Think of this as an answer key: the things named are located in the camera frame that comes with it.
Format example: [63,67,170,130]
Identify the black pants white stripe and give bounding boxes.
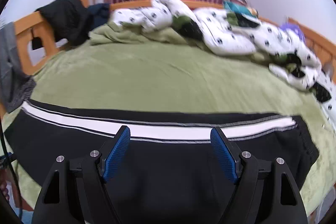
[5,100,319,223]

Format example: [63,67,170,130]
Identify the grey denim jeans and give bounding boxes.
[1,22,36,113]

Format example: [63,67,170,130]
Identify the green plush bed sheet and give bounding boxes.
[3,26,335,223]

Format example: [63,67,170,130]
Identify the white floral quilt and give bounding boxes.
[110,0,336,132]

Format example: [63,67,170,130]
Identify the purple plush item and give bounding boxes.
[280,22,305,42]

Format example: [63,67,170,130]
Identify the black jacket on headboard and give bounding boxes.
[36,0,93,46]

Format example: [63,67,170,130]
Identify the navy blue garment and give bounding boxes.
[87,3,110,31]

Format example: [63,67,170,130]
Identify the teal patterned pillow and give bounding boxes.
[223,0,259,18]

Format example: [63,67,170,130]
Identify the wooden bed frame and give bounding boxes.
[0,0,336,119]

